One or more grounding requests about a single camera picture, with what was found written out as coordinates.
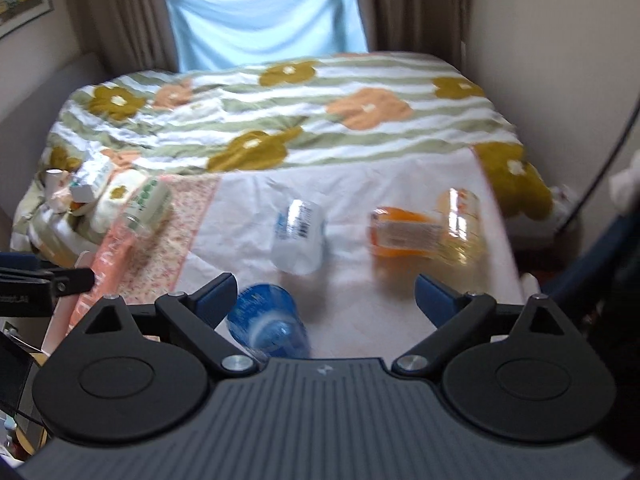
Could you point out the white cloth sheet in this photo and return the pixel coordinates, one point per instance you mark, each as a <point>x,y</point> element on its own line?
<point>360,195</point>

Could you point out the clear plastic cup white label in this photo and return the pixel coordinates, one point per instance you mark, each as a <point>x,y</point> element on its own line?
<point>299,237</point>

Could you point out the dark blue cloth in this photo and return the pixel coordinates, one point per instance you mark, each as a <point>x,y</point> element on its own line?
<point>590,260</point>

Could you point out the flower striped blanket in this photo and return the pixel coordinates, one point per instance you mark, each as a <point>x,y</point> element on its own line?
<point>300,115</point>

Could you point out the green label bottle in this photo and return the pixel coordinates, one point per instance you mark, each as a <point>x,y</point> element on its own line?
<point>147,205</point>

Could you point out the white crumpled tissue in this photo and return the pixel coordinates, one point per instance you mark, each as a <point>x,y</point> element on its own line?
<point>625,185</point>

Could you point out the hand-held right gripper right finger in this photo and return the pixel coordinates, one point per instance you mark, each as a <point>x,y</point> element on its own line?
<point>434,296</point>

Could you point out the white small carton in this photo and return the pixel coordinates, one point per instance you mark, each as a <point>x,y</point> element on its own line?
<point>92,177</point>

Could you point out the pink long box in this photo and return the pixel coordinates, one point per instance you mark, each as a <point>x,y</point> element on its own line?
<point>107,265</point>

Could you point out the grey headboard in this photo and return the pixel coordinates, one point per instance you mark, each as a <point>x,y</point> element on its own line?
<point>45,90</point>

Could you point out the pink small-flowered cloth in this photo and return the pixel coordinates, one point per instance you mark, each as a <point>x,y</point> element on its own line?
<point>175,225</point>

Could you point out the clear yellowish plastic cup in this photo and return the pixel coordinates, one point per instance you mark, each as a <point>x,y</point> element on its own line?
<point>462,225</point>

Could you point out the blue plastic cup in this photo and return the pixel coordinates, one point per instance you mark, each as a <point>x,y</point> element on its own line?
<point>267,322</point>

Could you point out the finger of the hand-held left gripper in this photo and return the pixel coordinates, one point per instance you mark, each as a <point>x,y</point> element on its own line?
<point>75,280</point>

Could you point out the light blue cloth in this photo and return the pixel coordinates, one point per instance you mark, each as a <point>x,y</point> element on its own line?
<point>265,15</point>

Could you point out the orange plastic bottle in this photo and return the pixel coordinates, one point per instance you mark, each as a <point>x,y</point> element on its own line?
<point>402,235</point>

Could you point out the brown curtain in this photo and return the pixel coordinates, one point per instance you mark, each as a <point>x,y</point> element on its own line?
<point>415,5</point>
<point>120,10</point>

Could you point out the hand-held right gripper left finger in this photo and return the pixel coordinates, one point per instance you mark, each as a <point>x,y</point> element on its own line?
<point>219,294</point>

